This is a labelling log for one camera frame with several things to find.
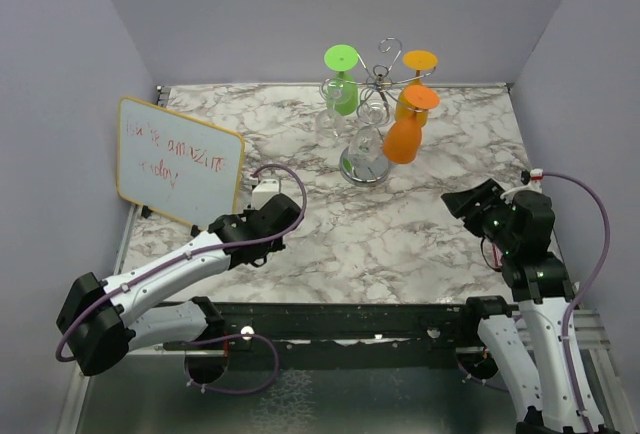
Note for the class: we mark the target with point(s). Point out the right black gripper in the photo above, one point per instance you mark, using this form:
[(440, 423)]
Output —
[(463, 202)]

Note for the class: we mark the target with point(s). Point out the orange plastic wine glass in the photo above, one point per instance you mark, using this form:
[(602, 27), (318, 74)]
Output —
[(404, 138)]

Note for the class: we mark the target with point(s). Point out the clear wine glass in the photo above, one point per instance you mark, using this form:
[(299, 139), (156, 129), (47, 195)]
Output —
[(368, 163)]

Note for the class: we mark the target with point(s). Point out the yellow plastic wine glass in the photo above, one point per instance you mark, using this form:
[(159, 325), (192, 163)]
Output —
[(423, 63)]

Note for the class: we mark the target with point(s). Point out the green plastic wine glass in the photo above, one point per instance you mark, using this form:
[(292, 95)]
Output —
[(340, 59)]

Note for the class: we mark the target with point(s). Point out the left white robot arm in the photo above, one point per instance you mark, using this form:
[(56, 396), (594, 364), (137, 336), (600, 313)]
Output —
[(102, 320)]

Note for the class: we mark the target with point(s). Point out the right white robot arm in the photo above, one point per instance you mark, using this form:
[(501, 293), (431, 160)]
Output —
[(546, 379)]

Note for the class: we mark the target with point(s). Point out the chrome wine glass rack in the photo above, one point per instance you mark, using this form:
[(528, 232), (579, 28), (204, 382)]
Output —
[(391, 103)]

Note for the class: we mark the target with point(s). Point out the clear glass hanging on rack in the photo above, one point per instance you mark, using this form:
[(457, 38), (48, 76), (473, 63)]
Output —
[(329, 123)]

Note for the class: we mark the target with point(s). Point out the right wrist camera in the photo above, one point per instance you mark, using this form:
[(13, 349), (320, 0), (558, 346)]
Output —
[(529, 181)]

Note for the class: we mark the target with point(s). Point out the small whiteboard yellow frame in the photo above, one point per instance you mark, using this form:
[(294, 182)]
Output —
[(176, 165)]

